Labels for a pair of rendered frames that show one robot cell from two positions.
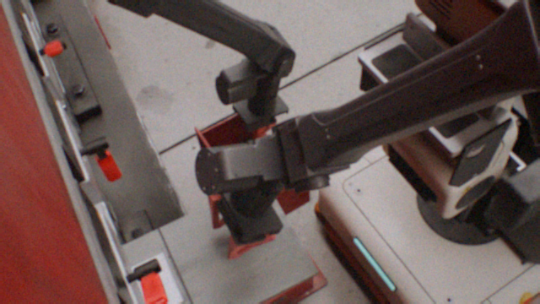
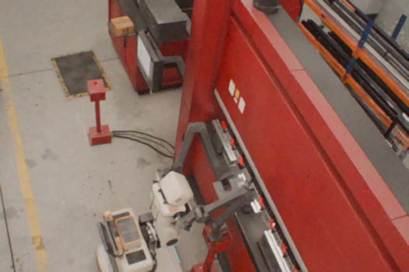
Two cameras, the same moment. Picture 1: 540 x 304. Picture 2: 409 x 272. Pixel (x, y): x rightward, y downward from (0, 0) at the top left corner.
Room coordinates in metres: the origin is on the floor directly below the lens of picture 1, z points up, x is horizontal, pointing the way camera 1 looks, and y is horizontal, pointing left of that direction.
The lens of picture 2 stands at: (2.48, -0.39, 3.86)
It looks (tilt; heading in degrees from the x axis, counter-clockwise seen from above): 46 degrees down; 175
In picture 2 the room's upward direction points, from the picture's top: 11 degrees clockwise
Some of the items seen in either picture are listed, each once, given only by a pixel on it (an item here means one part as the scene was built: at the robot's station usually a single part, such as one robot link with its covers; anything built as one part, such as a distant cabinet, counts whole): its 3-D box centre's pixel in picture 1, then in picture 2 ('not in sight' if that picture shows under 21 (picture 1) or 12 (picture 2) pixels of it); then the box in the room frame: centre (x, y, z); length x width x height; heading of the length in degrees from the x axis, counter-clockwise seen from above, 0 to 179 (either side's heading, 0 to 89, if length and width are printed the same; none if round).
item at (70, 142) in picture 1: (41, 149); (261, 188); (0.44, 0.30, 1.19); 0.15 x 0.09 x 0.17; 22
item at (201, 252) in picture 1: (213, 262); (231, 188); (0.33, 0.10, 1.00); 0.26 x 0.18 x 0.01; 112
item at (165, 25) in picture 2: not in sight; (158, 46); (-0.72, -0.65, 1.53); 0.51 x 0.25 x 0.85; 27
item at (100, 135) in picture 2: not in sight; (97, 112); (-0.89, -1.28, 0.41); 0.25 x 0.20 x 0.83; 112
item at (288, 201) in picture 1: (254, 165); (216, 235); (0.64, 0.03, 0.75); 0.20 x 0.16 x 0.18; 26
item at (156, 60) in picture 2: not in sight; (151, 60); (-0.63, -0.71, 1.42); 0.45 x 0.12 x 0.36; 27
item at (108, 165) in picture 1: (102, 162); not in sight; (0.44, 0.24, 1.13); 0.04 x 0.02 x 0.10; 112
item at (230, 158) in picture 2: not in sight; (223, 142); (-0.23, 0.03, 0.92); 0.50 x 0.06 x 0.10; 22
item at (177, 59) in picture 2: not in sight; (174, 71); (-0.83, -0.50, 1.18); 0.40 x 0.24 x 0.07; 22
